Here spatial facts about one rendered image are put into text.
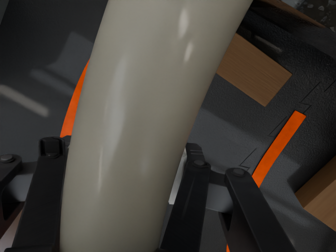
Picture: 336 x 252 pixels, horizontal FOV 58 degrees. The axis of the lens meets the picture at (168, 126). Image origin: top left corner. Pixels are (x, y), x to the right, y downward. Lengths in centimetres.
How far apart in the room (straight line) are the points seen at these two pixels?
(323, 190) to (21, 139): 107
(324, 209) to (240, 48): 64
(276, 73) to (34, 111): 80
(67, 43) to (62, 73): 10
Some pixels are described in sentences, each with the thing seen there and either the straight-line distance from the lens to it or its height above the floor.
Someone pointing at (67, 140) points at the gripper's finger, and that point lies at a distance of 18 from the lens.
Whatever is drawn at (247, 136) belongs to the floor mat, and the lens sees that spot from 109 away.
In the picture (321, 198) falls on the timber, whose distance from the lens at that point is 118.
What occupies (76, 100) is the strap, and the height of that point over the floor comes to 2.
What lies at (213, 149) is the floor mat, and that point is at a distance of 109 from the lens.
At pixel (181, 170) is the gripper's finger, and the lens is 16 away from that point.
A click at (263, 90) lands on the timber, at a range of 92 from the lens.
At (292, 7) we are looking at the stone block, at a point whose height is 59.
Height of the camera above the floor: 99
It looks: 68 degrees down
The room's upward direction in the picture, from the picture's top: 175 degrees counter-clockwise
